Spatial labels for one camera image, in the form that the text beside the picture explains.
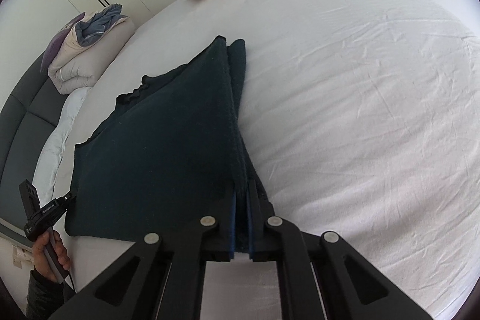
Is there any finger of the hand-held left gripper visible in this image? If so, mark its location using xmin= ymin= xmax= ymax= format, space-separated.
xmin=56 ymin=193 xmax=78 ymax=210

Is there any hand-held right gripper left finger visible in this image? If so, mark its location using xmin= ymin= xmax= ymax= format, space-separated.
xmin=49 ymin=193 xmax=237 ymax=320

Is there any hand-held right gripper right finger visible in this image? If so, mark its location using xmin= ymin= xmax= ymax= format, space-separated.
xmin=247 ymin=181 xmax=432 ymax=320

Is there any dark green sweater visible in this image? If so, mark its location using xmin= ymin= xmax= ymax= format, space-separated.
xmin=64 ymin=36 xmax=278 ymax=257

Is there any person's left forearm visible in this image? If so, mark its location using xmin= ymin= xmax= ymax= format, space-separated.
xmin=24 ymin=268 xmax=67 ymax=320

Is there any person's left hand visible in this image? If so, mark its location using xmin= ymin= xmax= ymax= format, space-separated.
xmin=32 ymin=231 xmax=73 ymax=283

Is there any white pillow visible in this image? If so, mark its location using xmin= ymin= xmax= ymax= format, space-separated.
xmin=33 ymin=87 xmax=92 ymax=201

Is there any dark grey padded headboard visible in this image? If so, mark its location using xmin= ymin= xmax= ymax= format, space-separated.
xmin=0 ymin=54 xmax=69 ymax=227

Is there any folded beige comforter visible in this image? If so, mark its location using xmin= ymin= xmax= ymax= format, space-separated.
xmin=48 ymin=18 xmax=136 ymax=94

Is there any purple pillow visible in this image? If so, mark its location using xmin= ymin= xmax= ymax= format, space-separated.
xmin=40 ymin=13 xmax=87 ymax=73

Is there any blue-grey folded cloth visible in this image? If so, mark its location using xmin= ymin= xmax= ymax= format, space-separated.
xmin=73 ymin=4 xmax=130 ymax=49

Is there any black cable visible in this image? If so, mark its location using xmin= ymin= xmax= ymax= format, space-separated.
xmin=62 ymin=268 xmax=77 ymax=294

